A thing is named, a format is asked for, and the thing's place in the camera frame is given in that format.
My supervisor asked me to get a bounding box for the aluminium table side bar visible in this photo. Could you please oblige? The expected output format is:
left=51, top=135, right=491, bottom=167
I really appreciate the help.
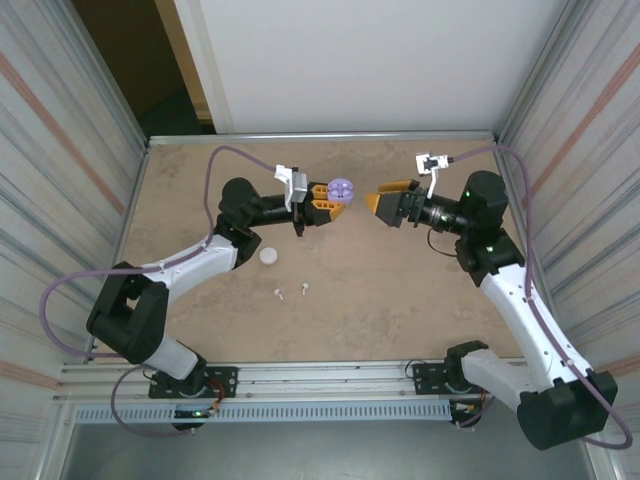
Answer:
left=92, top=142, right=154, bottom=351
left=492, top=142, right=566, bottom=356

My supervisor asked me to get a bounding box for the white door frame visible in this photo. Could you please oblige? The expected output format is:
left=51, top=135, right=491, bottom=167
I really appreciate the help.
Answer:
left=154, top=0, right=236, bottom=135

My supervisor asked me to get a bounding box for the grey slotted cable duct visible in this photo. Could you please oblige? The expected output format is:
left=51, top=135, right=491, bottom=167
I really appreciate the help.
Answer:
left=73, top=401, right=454, bottom=425

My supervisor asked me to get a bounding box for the aluminium mounting rail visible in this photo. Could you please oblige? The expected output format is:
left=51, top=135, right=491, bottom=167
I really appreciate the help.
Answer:
left=58, top=360, right=526, bottom=401

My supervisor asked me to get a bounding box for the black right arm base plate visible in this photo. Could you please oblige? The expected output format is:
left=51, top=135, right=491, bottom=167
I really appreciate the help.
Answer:
left=412, top=363, right=501, bottom=396

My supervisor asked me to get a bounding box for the small black controller board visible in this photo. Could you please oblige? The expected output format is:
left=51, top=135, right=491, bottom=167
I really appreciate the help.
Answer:
left=171, top=405, right=221, bottom=432
left=448, top=399, right=485, bottom=430

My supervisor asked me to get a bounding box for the long aluminium table edge bar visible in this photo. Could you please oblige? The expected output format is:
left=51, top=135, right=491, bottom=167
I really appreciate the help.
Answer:
left=147, top=130, right=501, bottom=147

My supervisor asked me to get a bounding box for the corrugated translucent wall panel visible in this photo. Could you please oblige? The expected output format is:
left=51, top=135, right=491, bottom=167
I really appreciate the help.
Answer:
left=499, top=0, right=640, bottom=480
left=0, top=0, right=150, bottom=480

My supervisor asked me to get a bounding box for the thin black right gripper cable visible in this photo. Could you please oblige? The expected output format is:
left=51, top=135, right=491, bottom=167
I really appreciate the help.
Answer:
left=427, top=229, right=459, bottom=259

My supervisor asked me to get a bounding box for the grey metal shelf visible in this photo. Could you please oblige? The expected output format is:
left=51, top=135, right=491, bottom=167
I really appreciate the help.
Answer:
left=59, top=422, right=601, bottom=480

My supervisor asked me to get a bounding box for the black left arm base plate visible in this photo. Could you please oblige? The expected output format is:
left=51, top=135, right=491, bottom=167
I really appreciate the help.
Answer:
left=148, top=365, right=239, bottom=400

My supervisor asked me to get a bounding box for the purple earbud charging case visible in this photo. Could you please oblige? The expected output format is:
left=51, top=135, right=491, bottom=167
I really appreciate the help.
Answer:
left=327, top=178, right=355, bottom=205

